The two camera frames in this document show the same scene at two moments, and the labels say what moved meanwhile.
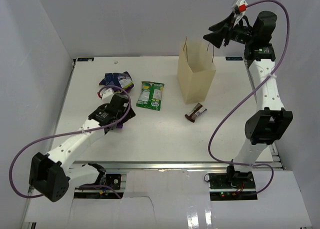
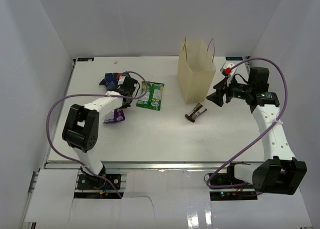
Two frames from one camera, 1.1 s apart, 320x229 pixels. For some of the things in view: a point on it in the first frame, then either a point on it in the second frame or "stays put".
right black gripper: x=216 y=38 → x=217 y=96
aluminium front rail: x=73 y=165 stays put
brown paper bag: x=196 y=70 stays put
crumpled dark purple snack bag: x=122 y=80 stays put
